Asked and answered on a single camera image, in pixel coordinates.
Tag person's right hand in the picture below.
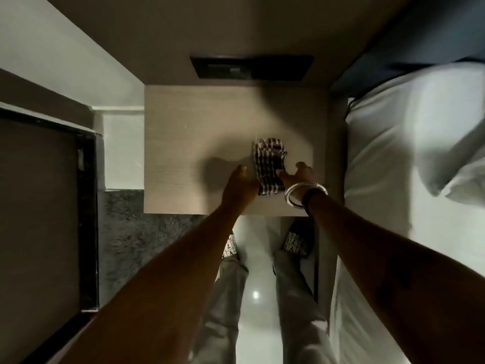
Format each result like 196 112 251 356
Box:
276 162 317 192

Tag person's left hand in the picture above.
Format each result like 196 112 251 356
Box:
221 165 262 213

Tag checked cloth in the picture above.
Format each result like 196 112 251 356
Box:
253 138 288 197

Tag person's right forearm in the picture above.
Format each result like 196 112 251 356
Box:
303 190 485 364

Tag person's left forearm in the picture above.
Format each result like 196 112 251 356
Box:
57 202 251 364

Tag silver bangles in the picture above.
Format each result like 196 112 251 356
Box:
284 182 329 209

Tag black wristband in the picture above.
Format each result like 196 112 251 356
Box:
302 187 323 217

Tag light wooden bedside table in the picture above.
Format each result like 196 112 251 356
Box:
143 85 329 217

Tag patterned right slipper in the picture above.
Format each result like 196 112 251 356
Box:
282 219 316 258

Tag patterned slipper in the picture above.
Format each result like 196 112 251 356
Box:
282 219 316 258
222 233 239 260

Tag patterned left slipper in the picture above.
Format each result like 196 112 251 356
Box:
222 233 239 260

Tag white bed mattress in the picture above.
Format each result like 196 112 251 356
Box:
329 62 485 364

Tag grey trousers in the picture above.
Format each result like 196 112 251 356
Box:
189 249 338 364

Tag white pillow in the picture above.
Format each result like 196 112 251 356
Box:
415 119 485 209

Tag dark blue headboard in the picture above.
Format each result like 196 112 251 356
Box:
331 0 485 99

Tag dark brown door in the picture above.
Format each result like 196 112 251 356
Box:
0 106 100 364

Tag black wall switch panel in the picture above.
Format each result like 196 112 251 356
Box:
190 55 314 82

